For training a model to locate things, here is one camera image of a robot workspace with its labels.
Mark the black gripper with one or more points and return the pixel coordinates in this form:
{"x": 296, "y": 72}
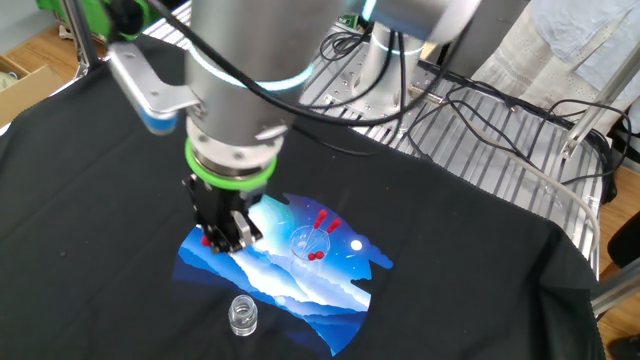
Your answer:
{"x": 220, "y": 205}

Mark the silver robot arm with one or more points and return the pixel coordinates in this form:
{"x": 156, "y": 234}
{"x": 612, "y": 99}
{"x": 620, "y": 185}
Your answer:
{"x": 235, "y": 100}

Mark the short glass beaker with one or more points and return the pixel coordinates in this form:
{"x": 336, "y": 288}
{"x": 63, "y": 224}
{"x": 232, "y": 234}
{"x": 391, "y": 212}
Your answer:
{"x": 300, "y": 245}

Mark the small clear glass vial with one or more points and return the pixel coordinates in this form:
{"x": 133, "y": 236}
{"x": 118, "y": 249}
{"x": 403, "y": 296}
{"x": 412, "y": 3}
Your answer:
{"x": 243, "y": 322}

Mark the black cloth with blue print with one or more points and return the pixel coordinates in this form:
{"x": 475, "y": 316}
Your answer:
{"x": 75, "y": 250}

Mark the brown cardboard box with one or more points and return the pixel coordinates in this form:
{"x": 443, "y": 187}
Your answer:
{"x": 30, "y": 95}

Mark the green cloth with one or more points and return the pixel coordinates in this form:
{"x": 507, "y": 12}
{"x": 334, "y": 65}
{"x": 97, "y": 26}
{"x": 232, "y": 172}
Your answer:
{"x": 90, "y": 17}

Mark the beige bag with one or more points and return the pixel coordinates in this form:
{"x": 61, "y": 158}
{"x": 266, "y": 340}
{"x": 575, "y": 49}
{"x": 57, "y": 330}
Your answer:
{"x": 6, "y": 80}

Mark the white lace fabric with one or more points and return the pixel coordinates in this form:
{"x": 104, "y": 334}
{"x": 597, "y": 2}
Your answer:
{"x": 525, "y": 60}

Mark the black object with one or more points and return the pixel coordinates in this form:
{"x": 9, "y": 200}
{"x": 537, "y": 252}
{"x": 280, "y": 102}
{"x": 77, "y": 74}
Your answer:
{"x": 627, "y": 240}

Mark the light blue fabric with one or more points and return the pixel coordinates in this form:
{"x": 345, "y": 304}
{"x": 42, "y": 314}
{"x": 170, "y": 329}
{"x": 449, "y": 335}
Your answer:
{"x": 575, "y": 30}

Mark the dark round object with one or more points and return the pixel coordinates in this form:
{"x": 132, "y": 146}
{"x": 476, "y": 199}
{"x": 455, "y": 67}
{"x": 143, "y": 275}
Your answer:
{"x": 627, "y": 350}

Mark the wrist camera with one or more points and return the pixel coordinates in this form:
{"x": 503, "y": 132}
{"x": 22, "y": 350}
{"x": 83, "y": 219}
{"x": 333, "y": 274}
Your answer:
{"x": 160, "y": 125}

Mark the silver camera bracket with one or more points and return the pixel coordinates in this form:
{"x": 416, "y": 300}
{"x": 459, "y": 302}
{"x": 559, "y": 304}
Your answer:
{"x": 145, "y": 85}

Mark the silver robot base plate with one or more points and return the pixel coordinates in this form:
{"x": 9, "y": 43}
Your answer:
{"x": 380, "y": 107}

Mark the aluminium frame post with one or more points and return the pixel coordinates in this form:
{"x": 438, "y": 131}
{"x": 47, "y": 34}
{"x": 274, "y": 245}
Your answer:
{"x": 80, "y": 40}
{"x": 620, "y": 287}
{"x": 595, "y": 110}

